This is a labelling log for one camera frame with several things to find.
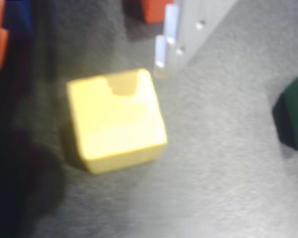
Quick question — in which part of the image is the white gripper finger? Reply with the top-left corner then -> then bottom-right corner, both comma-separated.
153,0 -> 239,79

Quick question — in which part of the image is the yellow wooden cube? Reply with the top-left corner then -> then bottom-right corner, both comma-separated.
62,68 -> 168,176

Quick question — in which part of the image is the orange wooden cube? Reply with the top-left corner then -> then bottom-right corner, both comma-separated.
125,0 -> 175,25

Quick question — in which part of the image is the green wooden cube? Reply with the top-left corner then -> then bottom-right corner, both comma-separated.
272,66 -> 298,151

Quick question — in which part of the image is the black table mat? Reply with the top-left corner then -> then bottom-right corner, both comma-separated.
0,0 -> 298,238

